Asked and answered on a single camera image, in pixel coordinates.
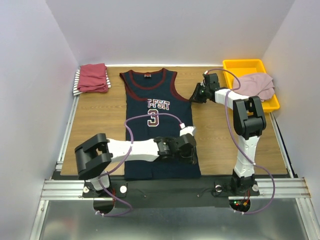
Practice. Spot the folded striped tank top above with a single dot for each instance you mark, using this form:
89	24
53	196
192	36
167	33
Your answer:
75	85

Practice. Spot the aluminium frame rail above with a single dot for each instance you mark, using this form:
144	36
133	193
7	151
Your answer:
43	204

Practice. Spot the folded red tank top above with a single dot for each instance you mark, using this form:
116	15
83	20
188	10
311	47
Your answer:
91	69

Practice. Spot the yellow plastic tray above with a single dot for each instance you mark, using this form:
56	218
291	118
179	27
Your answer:
241	67

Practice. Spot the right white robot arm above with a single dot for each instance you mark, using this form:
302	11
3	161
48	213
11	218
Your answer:
246	122

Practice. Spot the navy basketball jersey 23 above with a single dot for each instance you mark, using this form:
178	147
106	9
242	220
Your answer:
153	108

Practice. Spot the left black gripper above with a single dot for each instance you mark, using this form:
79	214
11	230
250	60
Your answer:
191	157

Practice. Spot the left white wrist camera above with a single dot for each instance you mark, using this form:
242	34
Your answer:
187	130

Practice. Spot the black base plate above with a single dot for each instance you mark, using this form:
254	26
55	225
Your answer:
206	191

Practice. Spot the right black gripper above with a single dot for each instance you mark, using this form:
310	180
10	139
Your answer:
200	92

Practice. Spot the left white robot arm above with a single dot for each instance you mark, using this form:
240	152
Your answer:
95	154

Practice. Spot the pink crumpled tank top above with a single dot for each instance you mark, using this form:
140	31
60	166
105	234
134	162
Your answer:
255	84

